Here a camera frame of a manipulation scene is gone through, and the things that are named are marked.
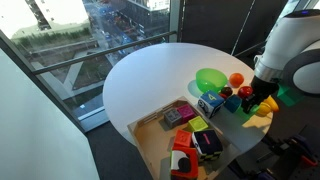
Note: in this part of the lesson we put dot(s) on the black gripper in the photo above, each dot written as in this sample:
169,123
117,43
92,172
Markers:
264,87

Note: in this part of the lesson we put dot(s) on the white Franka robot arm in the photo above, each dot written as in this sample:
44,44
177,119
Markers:
293,36

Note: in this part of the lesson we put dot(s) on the small blue rubber block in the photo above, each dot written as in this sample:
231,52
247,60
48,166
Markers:
232,103

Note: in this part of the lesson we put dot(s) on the lime green rubber block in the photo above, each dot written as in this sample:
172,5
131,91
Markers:
198,124

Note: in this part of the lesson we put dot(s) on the magenta rubber block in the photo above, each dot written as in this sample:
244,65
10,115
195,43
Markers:
185,112

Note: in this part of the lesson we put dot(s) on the orange-red rubber block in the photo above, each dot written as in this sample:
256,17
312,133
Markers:
183,138

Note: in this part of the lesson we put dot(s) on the grey rubber block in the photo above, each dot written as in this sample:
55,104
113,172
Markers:
172,117

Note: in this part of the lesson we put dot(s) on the red toy block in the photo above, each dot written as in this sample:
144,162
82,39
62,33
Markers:
184,163

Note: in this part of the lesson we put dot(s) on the light wooden box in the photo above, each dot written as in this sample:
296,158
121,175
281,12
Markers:
153,140

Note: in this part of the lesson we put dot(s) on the red toy apple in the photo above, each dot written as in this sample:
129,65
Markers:
245,91

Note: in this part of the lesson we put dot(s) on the yellow toy lemon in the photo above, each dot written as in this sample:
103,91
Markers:
263,109

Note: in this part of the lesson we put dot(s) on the dark purple toy plum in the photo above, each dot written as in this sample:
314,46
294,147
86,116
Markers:
227,90

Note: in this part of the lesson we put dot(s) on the orange toy fruit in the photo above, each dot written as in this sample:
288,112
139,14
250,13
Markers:
236,80

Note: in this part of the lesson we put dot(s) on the small red toy fruit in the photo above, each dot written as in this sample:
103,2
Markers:
222,96

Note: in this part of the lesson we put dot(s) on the blue fabric cube number four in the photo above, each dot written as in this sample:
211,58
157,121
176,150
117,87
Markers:
210,102

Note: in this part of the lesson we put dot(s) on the green plastic bowl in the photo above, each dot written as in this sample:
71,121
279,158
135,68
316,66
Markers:
211,79

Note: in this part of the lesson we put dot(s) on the black fabric cube pink one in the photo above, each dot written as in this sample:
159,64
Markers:
207,143

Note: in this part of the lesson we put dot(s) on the black red clamp tool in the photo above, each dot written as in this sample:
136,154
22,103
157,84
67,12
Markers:
301,150

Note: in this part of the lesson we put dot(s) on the grey window handrail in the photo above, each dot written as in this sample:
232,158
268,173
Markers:
100,52

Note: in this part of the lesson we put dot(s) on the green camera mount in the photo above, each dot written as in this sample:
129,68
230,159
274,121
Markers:
289,95

